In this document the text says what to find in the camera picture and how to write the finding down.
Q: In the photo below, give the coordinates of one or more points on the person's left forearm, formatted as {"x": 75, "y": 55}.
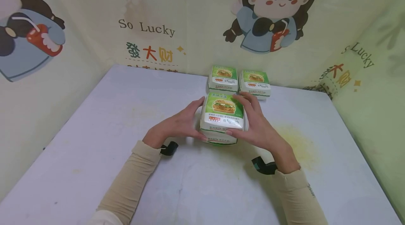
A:
{"x": 133, "y": 175}

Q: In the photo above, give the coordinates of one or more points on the person's right index finger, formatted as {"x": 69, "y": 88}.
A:
{"x": 245, "y": 103}

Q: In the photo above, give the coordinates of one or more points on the person's left fingers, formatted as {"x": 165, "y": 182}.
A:
{"x": 195, "y": 105}

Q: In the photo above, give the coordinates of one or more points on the black wrist band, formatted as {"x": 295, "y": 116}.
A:
{"x": 171, "y": 148}
{"x": 264, "y": 167}

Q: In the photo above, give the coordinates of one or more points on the person's right hand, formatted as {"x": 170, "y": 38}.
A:
{"x": 261, "y": 132}

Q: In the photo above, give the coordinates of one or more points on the person's right forearm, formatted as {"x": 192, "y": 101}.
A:
{"x": 295, "y": 190}

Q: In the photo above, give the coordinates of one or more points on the person's right thumb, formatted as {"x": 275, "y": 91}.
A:
{"x": 237, "y": 134}

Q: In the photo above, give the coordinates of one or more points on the person's left hand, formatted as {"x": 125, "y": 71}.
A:
{"x": 177, "y": 124}

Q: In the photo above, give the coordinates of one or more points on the person's right middle finger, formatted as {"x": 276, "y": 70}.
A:
{"x": 252, "y": 98}

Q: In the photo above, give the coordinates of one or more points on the person's left thumb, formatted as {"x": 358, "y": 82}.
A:
{"x": 198, "y": 135}

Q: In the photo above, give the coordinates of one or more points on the green white burger box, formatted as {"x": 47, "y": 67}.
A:
{"x": 218, "y": 117}
{"x": 223, "y": 77}
{"x": 258, "y": 82}
{"x": 221, "y": 139}

